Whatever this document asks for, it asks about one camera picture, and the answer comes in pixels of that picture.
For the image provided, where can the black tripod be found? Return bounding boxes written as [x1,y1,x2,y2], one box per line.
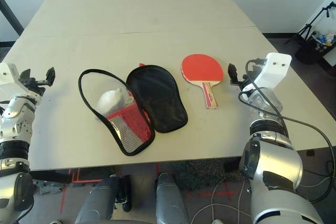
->
[285,1,336,45]

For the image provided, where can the red and black paddle case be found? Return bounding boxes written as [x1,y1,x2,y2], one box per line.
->
[78,62,188,157]

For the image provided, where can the grey robot left leg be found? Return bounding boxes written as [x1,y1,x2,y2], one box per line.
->
[75,175,124,224]

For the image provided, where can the red floor tape lines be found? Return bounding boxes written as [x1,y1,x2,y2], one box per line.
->
[59,168,103,214]

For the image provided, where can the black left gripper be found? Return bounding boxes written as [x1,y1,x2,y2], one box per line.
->
[20,67,56,101]

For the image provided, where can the grey robot right leg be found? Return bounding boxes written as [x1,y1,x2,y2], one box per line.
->
[154,173,190,224]

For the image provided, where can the black bin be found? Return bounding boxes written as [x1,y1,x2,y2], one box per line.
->
[295,34,326,65]

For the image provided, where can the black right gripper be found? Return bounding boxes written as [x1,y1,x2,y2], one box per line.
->
[227,63,260,93]

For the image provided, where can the red ping-pong paddle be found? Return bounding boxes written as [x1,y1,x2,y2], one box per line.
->
[181,54,225,109]

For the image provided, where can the white floor cable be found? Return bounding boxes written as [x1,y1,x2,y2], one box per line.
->
[211,178,253,224]

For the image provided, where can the black table frame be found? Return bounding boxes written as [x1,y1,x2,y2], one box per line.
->
[0,0,26,42]

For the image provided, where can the dark floor rug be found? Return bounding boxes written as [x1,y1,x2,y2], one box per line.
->
[173,158,245,190]

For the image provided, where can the black stand post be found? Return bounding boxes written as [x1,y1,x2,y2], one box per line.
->
[115,175,132,213]

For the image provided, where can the grey robot leg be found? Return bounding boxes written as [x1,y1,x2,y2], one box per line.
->
[154,173,190,224]
[75,175,124,224]

